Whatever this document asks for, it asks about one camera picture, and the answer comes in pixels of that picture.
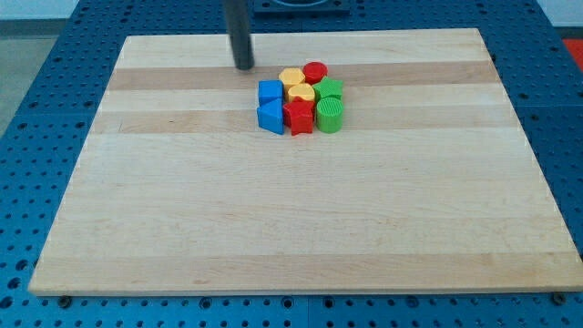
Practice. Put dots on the blue triangle block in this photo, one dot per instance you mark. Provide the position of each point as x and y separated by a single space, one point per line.
270 116

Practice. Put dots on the blue cube block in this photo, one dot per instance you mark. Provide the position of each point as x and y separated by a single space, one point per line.
269 90

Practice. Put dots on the red star block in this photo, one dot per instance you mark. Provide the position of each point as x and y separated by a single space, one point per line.
298 116

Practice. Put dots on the green cylinder block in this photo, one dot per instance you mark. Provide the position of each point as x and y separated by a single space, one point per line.
329 115

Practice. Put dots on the yellow half-round block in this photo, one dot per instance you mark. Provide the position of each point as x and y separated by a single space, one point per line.
303 91

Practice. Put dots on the green star block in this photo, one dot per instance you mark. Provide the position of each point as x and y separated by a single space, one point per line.
328 87

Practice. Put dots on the yellow hexagon block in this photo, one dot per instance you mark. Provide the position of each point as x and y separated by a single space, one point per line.
291 77

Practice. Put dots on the red cylinder block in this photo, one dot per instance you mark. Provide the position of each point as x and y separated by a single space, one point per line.
314 72

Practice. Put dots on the light wooden board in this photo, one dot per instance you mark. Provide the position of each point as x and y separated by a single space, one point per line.
430 186

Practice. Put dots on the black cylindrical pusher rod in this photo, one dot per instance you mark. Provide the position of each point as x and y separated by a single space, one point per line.
237 21

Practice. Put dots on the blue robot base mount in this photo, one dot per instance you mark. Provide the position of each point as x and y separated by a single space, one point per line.
300 7

